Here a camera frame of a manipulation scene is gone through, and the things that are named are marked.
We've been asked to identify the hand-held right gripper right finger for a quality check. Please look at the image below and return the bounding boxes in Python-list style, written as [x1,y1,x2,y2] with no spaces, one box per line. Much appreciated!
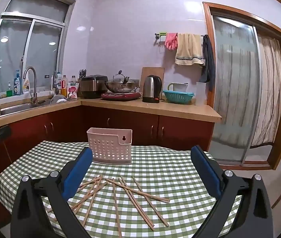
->
[190,145,274,238]

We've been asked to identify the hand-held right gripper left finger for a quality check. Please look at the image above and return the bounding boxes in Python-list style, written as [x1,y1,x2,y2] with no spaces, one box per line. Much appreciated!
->
[10,147,94,238]

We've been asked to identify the pink perforated utensil holder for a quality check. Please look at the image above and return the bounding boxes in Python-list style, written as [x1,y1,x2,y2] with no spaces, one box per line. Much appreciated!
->
[86,127,133,165]

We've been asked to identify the pile of wooden chopsticks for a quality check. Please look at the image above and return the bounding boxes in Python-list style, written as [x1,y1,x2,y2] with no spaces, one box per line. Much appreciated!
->
[47,174,171,231]

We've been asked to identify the steel sink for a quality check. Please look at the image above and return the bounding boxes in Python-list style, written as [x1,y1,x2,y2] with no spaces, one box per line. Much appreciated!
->
[0,99,57,117]

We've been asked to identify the green checked tablecloth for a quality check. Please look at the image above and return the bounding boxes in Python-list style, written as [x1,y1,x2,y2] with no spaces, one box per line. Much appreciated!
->
[0,140,243,238]

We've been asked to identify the blue dish soap bottle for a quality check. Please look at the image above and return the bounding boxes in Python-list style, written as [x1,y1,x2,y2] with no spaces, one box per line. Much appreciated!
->
[13,70,22,96]

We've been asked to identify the white bottle yellow label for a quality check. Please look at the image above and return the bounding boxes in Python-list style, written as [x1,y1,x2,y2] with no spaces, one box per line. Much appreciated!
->
[22,75,31,95]

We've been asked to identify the steel faucet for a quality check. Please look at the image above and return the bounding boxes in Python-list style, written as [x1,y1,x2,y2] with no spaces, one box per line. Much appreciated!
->
[23,66,39,104]

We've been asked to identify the red-brown kitchen cabinet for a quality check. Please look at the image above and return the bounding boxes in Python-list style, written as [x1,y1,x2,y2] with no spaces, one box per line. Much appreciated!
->
[0,105,216,195]

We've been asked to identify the wooden countertop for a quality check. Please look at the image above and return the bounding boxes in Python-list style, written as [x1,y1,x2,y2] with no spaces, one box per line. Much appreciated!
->
[0,96,222,129]

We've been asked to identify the dishes in sink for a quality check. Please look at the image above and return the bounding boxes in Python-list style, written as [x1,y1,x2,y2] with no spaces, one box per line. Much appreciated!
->
[50,94,68,104]

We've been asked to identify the white plastic container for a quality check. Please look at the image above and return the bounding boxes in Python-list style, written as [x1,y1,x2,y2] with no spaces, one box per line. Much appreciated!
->
[195,81,209,107]

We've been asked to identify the teal plastic basket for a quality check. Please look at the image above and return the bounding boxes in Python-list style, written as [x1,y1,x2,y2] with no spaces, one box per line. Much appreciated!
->
[162,90,195,104]

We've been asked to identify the pink white refill pouch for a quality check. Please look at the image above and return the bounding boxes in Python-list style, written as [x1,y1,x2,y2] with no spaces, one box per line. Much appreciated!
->
[67,82,80,99]

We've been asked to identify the wooden furniture leg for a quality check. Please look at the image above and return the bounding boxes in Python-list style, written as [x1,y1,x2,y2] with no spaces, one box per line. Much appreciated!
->
[271,185,281,209]

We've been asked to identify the orange liquid bottle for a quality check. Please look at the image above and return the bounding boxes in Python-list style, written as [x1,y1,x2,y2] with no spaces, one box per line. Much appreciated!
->
[61,75,68,98]

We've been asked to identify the black rice cooker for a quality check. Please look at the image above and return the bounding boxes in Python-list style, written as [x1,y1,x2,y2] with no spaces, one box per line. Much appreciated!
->
[80,75,109,99]

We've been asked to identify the red induction cooker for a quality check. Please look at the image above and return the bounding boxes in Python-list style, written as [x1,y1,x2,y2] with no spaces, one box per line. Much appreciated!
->
[100,91,142,102]

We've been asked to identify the green white pitcher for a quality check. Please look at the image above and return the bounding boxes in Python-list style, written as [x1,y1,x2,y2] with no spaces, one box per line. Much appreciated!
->
[167,82,189,93]

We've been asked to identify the clear bottle white cap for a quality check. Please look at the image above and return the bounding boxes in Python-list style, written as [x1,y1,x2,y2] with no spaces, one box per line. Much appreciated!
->
[53,71,63,90]

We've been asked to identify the sliding glass door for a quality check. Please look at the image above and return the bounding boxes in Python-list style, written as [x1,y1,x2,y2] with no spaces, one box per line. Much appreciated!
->
[202,2,281,171]

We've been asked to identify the sliding window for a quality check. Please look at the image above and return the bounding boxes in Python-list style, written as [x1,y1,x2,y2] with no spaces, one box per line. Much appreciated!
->
[0,0,77,86]

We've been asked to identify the steel electric kettle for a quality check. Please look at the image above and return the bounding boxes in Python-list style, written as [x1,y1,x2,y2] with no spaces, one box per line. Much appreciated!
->
[142,75,163,104]

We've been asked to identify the striped curtain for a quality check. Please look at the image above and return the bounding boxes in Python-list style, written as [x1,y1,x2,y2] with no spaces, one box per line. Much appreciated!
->
[250,35,281,149]

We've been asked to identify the steel pot lid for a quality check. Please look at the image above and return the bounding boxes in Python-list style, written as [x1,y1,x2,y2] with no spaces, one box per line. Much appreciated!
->
[112,70,131,84]

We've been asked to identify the dark hanging cloth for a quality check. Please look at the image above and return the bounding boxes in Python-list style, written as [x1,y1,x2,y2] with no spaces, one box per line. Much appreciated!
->
[199,34,216,93]

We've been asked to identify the wooden cutting board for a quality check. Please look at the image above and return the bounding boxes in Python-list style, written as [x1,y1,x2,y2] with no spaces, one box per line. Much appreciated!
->
[140,67,165,95]

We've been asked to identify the beige towel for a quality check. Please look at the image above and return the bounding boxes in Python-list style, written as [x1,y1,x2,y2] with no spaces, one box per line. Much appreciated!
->
[175,33,205,66]

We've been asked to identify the pink rubber gloves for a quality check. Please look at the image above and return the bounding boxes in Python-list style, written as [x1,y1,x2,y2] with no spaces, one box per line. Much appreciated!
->
[164,32,178,51]

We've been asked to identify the wall towel rack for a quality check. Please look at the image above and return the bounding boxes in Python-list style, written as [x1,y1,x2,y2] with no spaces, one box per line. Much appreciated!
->
[154,32,208,47]

